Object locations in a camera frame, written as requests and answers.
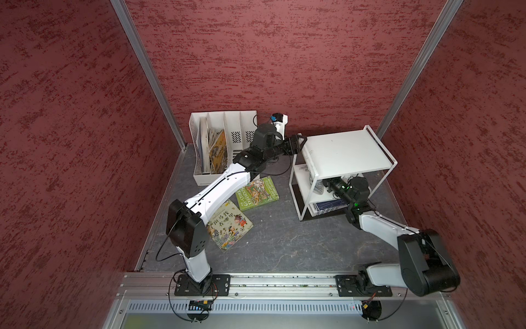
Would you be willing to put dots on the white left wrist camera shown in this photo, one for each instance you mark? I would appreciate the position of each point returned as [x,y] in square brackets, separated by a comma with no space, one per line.
[280,121]

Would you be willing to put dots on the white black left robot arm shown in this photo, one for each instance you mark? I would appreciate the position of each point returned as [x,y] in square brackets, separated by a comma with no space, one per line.
[187,220]

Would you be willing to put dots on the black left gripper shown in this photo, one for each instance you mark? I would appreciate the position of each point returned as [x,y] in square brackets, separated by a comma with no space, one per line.
[294,140]

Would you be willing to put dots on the yellow Chinese comic book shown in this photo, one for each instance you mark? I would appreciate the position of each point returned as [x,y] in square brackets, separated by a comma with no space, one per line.
[217,151]

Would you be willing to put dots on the colourful Chinese picture book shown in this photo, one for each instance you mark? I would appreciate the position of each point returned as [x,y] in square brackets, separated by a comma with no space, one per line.
[228,225]

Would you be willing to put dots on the aluminium corner post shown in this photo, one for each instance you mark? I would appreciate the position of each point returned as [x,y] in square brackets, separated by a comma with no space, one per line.
[126,21]
[437,31]

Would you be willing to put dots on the white two-tier bookshelf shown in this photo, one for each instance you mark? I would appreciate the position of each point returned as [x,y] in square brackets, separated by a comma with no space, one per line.
[343,154]

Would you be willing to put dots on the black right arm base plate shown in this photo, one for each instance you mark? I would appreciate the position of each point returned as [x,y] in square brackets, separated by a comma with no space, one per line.
[360,286]

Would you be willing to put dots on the aluminium front rail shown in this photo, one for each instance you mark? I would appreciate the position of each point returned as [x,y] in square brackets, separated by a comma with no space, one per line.
[289,286]

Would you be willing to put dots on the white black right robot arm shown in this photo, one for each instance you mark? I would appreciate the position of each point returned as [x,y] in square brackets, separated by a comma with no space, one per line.
[424,266]

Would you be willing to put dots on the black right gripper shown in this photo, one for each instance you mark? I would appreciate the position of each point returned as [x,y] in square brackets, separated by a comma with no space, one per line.
[328,181]

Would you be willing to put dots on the white perforated magazine file rack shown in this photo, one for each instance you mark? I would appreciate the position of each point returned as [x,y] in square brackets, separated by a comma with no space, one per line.
[239,127]

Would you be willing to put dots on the blue book under shelf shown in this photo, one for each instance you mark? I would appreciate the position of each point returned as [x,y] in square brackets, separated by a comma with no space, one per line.
[321,208]

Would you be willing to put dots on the grey knitted cloth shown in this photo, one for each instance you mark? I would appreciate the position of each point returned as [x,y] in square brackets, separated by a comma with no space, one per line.
[319,187]

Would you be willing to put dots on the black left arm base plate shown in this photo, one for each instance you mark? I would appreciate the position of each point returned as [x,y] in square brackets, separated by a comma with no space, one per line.
[201,284]

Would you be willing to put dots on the left aluminium corner post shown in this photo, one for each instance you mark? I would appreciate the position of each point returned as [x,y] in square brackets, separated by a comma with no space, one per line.
[126,21]

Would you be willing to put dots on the green Treehouse book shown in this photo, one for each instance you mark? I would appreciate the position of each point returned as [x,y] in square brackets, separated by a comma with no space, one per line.
[260,192]

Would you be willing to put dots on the right aluminium corner post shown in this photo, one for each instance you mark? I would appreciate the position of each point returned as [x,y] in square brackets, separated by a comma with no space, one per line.
[437,31]

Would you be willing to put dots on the blue white magazines stack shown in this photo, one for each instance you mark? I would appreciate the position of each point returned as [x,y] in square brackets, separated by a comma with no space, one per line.
[203,142]

